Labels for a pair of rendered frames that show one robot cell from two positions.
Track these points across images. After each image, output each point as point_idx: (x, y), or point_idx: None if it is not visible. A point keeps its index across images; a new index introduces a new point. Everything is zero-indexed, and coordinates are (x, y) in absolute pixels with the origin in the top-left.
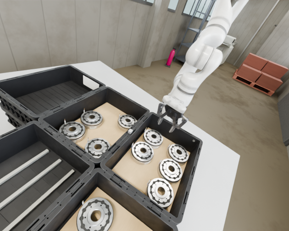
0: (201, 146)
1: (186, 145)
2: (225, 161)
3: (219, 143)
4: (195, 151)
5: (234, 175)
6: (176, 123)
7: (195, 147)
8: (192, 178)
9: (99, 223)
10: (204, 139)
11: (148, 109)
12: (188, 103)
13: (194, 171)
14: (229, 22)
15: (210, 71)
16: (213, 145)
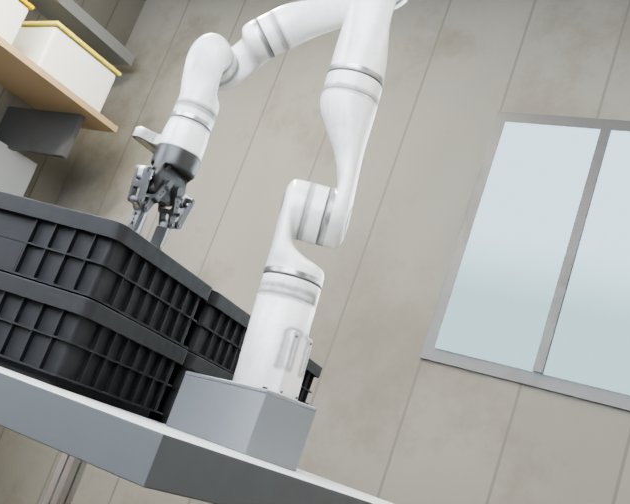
0: (97, 216)
1: (116, 280)
2: (90, 403)
3: (250, 461)
4: (79, 233)
5: None
6: (145, 203)
7: (101, 254)
8: None
9: None
10: (250, 459)
11: (219, 293)
12: (166, 136)
13: (12, 194)
14: (271, 10)
15: (186, 58)
16: (214, 447)
